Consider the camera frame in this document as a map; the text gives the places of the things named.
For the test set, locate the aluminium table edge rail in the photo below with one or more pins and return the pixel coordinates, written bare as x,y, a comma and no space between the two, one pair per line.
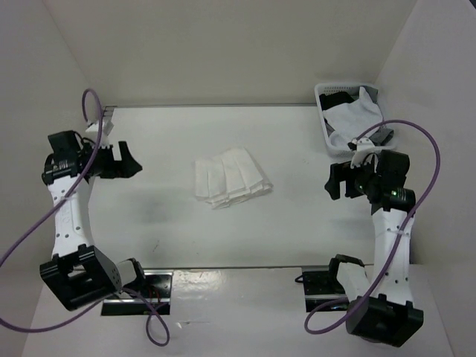
108,112

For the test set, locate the white plastic basket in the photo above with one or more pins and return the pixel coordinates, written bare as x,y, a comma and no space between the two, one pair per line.
335,145

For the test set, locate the grey garment in basket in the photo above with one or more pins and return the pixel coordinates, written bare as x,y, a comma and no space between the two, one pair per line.
385,135

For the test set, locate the black garment in basket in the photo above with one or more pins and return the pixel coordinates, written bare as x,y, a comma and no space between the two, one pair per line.
328,101

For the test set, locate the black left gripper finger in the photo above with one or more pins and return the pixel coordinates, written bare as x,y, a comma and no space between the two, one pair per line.
126,169
125,154

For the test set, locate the white pleated skirt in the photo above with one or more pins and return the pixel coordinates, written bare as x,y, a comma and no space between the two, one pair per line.
230,178

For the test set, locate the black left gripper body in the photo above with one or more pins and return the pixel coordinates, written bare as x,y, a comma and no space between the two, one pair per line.
103,163

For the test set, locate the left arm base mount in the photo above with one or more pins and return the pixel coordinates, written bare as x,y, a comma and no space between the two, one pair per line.
157,291

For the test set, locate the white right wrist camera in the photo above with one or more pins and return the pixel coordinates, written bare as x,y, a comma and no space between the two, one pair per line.
362,149

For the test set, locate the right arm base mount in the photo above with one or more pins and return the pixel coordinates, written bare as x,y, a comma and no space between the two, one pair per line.
318,287

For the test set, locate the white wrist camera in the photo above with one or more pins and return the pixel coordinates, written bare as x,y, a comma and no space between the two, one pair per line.
362,149
92,131

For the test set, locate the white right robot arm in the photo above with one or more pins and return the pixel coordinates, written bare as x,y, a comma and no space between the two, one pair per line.
380,309

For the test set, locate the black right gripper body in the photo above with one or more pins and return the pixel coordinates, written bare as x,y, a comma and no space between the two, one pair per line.
363,175

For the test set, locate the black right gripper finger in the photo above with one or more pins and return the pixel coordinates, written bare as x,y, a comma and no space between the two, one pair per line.
338,173
352,188

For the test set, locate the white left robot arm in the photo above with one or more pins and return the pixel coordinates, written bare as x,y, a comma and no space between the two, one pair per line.
79,273

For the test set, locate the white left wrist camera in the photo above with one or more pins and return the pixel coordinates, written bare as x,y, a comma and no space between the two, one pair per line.
92,131

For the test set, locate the white garment in basket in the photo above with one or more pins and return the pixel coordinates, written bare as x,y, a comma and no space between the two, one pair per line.
347,120

